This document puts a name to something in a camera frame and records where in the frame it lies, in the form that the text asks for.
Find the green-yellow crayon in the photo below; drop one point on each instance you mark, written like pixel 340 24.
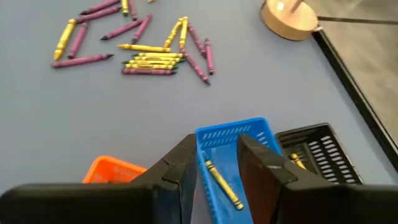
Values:
pixel 297 160
pixel 158 55
pixel 149 62
pixel 149 66
pixel 155 58

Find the table lamp white shade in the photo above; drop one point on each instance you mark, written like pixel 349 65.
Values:
pixel 286 25

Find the black plastic basket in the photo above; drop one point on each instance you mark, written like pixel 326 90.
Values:
pixel 311 132

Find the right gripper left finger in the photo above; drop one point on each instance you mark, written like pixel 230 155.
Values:
pixel 124 205

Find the purple crayon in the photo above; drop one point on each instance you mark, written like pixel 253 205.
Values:
pixel 195 67
pixel 147 71
pixel 81 61
pixel 77 40
pixel 121 29
pixel 133 9
pixel 196 40
pixel 142 29
pixel 209 57
pixel 99 7
pixel 99 14

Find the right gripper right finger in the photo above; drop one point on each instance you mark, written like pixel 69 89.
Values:
pixel 295 205

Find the black table frame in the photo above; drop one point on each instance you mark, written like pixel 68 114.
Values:
pixel 357 101

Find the blue plastic basket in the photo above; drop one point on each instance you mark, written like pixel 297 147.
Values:
pixel 224 140

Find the orange plastic basket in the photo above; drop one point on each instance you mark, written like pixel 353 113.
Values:
pixel 109 169

